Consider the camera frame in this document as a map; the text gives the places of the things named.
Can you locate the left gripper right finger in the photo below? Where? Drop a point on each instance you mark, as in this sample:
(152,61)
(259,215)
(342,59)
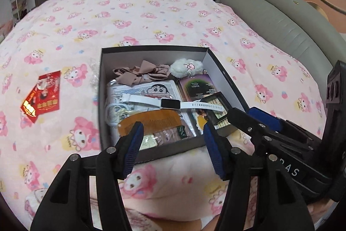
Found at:
(279,204)

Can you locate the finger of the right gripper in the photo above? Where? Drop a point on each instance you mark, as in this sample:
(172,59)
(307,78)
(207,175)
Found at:
(265,118)

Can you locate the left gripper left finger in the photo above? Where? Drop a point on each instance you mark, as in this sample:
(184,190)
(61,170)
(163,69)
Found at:
(66,204)

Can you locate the white smart watch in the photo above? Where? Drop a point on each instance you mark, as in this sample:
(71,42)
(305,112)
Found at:
(168,104)

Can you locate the red envelope packet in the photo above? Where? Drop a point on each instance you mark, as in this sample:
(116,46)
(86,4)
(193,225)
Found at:
(44,97)

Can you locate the black cardboard box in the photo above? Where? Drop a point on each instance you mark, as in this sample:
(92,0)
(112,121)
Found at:
(189,135)

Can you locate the small black framed case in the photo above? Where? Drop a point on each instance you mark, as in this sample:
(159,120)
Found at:
(217,113)

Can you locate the purple green card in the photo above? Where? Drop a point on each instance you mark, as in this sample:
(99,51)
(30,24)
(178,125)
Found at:
(196,87)

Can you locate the white fluffy plush pouch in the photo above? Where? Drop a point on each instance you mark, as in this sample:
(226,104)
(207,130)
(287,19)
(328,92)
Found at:
(182,68)

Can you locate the grey upholstered headboard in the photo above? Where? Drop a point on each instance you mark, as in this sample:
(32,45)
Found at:
(296,28)

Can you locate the orange wooden comb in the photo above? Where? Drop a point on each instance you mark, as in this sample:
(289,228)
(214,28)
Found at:
(152,121)

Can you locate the cartoon printed notebook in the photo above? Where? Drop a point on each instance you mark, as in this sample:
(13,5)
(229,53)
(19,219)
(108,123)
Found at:
(116,110)

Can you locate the beige fabric bow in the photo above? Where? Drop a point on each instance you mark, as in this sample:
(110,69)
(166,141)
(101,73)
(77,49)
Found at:
(146,73)

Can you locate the pink cartoon print blanket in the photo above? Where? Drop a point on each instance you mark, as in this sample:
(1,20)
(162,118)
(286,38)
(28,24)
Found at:
(68,36)

